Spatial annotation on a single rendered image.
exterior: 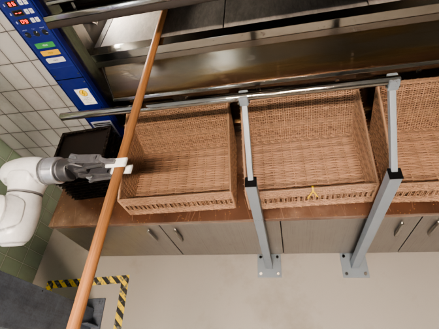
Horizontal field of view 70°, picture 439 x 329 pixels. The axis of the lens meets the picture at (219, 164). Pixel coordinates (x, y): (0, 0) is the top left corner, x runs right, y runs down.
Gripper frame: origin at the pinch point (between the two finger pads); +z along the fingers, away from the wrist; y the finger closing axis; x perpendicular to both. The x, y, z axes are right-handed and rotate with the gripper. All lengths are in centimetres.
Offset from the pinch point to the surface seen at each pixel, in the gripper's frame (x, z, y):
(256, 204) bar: -5, 39, 37
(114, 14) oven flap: -50, -4, -22
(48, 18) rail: -50, -29, -25
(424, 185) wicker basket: -15, 104, 46
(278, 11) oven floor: -76, 53, 1
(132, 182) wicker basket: -30, -27, 54
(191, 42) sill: -65, 15, 2
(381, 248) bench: -11, 98, 102
